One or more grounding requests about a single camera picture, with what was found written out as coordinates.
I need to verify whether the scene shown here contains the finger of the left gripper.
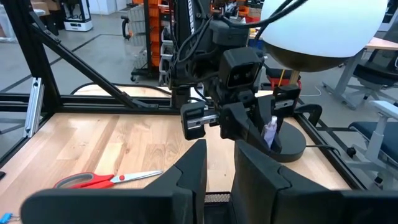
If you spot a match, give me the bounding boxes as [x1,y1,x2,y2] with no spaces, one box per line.
[219,101,282,155]
[257,95,323,147]

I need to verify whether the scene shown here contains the silver aluminium extrusion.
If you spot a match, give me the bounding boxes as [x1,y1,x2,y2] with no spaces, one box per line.
[23,77,45,138]

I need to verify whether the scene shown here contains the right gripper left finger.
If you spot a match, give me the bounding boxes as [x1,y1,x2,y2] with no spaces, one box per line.
[20,139,208,224]

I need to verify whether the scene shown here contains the white box machine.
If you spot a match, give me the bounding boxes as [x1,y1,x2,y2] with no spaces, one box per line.
[62,0,94,32]

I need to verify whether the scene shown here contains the black lamp cord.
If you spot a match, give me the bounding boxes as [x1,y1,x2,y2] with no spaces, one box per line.
[306,144,343,157]

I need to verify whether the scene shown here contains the red-handled scissors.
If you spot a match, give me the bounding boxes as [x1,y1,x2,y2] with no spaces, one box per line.
[52,169,164,190]

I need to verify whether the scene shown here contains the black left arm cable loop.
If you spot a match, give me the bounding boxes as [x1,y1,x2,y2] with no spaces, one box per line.
[214,0,308,34]

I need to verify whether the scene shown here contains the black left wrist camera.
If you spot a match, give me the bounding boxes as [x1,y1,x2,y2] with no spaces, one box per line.
[226,47,262,90]

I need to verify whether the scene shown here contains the wooden desk with grey legs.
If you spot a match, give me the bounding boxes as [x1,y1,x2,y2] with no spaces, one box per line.
[323,37,398,110]

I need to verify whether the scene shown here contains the black office chair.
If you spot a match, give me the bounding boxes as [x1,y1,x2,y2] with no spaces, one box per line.
[353,60,398,94]

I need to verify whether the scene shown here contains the black aluminium table frame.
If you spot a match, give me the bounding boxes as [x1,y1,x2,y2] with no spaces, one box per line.
[0,0,366,190]

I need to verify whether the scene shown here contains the blue office chair grey frame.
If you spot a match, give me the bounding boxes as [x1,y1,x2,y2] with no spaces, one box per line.
[346,100,398,190]

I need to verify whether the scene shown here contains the black power cable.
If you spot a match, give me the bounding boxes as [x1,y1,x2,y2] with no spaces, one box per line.
[70,82,174,96]

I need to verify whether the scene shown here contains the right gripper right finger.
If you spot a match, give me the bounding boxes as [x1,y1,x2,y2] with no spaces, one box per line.
[231,139,398,224]

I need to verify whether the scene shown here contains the orange bin storage rack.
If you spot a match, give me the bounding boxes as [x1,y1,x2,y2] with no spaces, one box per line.
[129,0,175,83]

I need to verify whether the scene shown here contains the white globe lamp black base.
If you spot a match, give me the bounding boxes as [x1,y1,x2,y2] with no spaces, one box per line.
[260,0,389,163]

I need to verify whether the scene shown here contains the black mesh desk organizer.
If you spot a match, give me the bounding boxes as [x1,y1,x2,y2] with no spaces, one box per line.
[203,192,233,224]

